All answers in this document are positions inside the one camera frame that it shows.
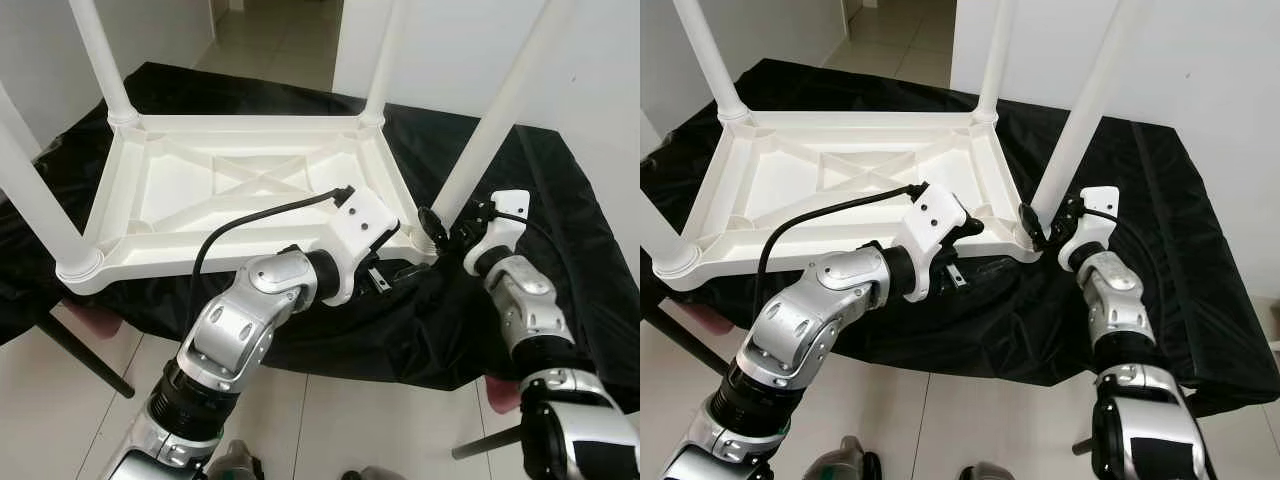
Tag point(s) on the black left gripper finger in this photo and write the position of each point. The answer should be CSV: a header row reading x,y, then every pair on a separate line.
x,y
988,271
408,275
970,229

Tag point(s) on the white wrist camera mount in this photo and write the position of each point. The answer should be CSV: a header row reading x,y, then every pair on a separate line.
x,y
1092,220
500,225
930,225
360,230

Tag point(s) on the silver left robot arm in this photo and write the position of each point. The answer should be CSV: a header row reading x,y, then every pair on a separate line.
x,y
240,320
810,315

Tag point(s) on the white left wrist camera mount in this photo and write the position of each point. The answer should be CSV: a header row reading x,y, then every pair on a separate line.
x,y
360,230
930,225

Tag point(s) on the black table cloth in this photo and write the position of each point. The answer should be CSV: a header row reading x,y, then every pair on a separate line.
x,y
1180,250
560,250

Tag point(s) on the white plastic table leg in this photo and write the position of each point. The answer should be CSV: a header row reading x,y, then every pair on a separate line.
x,y
662,230
385,60
712,60
995,60
500,110
40,200
105,60
1090,110

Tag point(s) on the white plastic table top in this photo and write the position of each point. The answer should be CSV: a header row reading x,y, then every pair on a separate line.
x,y
770,195
170,200

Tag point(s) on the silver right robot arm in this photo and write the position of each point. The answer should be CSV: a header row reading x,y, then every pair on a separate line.
x,y
525,300
1115,300

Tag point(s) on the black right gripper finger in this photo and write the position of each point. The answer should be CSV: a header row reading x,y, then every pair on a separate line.
x,y
432,227
1030,226

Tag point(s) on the robot right leg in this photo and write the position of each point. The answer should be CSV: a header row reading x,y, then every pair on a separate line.
x,y
372,473
985,471

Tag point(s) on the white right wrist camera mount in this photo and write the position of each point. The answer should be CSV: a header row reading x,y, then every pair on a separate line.
x,y
500,225
1092,220

